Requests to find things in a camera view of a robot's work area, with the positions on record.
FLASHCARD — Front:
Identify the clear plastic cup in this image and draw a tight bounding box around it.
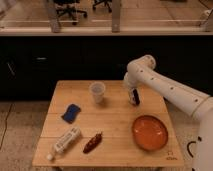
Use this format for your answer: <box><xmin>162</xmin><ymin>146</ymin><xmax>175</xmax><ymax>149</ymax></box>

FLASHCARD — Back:
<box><xmin>89</xmin><ymin>81</ymin><xmax>106</xmax><ymax>103</ymax></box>

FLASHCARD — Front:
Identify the black office chair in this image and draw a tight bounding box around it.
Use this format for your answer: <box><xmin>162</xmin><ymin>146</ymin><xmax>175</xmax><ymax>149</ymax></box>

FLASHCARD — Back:
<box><xmin>92</xmin><ymin>0</ymin><xmax>113</xmax><ymax>14</ymax></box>
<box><xmin>53</xmin><ymin>0</ymin><xmax>88</xmax><ymax>25</ymax></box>

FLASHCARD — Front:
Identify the black cable on floor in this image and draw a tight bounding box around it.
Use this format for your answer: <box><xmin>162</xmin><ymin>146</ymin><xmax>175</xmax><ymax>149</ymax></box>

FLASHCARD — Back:
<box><xmin>186</xmin><ymin>135</ymin><xmax>203</xmax><ymax>160</ymax></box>

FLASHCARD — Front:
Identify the blue sponge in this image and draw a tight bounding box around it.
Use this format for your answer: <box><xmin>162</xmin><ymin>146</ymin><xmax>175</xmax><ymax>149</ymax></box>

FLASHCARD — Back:
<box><xmin>61</xmin><ymin>104</ymin><xmax>81</xmax><ymax>123</ymax></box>

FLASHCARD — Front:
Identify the black and white eraser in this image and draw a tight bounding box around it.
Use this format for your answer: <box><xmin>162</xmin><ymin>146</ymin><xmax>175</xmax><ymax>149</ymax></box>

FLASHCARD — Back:
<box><xmin>130</xmin><ymin>89</ymin><xmax>140</xmax><ymax>105</ymax></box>

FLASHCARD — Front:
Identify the orange bowl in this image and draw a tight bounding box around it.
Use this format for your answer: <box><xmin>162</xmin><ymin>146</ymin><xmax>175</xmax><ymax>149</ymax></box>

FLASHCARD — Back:
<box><xmin>132</xmin><ymin>115</ymin><xmax>168</xmax><ymax>151</ymax></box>

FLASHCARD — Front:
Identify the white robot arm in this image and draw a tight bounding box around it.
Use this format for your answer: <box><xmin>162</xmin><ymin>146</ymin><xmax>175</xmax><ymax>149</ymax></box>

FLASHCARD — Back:
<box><xmin>124</xmin><ymin>55</ymin><xmax>213</xmax><ymax>171</ymax></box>

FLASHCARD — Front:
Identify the brown dried chili pepper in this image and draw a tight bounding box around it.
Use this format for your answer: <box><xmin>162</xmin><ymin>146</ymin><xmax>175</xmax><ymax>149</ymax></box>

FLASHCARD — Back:
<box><xmin>83</xmin><ymin>133</ymin><xmax>102</xmax><ymax>154</ymax></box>

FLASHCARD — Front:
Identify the white tube bottle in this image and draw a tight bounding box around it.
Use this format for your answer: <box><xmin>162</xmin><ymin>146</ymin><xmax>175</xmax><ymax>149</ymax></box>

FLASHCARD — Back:
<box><xmin>46</xmin><ymin>127</ymin><xmax>81</xmax><ymax>161</ymax></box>

